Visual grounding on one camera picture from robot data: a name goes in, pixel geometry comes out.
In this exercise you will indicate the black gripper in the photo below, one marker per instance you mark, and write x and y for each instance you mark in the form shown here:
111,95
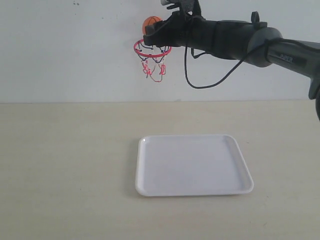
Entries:
177,31

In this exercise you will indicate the small orange basketball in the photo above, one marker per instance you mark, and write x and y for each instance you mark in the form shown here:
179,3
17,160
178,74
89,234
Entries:
149,22

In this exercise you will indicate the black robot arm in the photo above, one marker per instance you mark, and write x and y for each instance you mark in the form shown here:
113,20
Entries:
252,42

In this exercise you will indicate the red mini basketball hoop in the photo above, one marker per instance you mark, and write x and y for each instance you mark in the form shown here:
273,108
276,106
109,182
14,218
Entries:
152,59

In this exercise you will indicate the white plastic tray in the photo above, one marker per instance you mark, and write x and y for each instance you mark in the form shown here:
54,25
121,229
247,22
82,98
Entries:
191,165

